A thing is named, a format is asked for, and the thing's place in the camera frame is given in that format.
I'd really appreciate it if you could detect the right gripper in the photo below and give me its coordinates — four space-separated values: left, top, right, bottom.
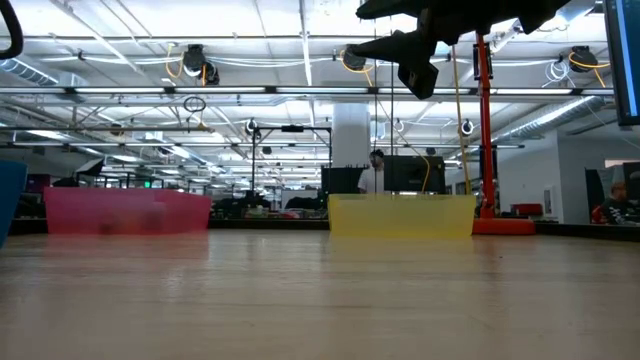
349 0 572 101

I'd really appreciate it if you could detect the red desk lamp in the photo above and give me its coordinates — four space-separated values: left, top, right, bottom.
471 32 538 237

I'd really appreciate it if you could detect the person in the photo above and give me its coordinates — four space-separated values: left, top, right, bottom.
356 148 387 195
591 181 640 226

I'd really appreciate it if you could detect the yellow translucent plastic bin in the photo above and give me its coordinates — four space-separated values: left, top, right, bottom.
327 193 478 239

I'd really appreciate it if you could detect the long ceiling light bar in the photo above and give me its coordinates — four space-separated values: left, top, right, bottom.
0 85 616 97

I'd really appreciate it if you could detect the red bin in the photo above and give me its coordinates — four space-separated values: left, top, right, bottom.
509 202 544 218

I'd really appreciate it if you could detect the black computer monitor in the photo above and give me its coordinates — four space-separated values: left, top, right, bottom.
601 0 640 127

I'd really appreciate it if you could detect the pink translucent plastic bin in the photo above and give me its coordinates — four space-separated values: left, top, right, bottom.
43 186 213 237

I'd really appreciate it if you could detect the blue plastic bin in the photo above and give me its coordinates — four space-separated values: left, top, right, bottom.
0 159 29 250

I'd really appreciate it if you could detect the black ceiling cable reel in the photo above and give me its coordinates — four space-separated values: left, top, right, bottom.
341 48 369 72
568 45 612 74
181 43 221 87

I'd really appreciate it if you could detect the yellow hanging cable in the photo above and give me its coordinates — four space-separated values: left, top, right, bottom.
367 69 432 195

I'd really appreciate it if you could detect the black station frame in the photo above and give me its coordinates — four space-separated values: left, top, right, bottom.
251 124 334 195

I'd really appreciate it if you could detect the silver ventilation duct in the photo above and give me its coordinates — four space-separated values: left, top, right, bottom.
492 95 609 144

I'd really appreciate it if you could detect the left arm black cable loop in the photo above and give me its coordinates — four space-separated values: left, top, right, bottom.
0 0 25 62

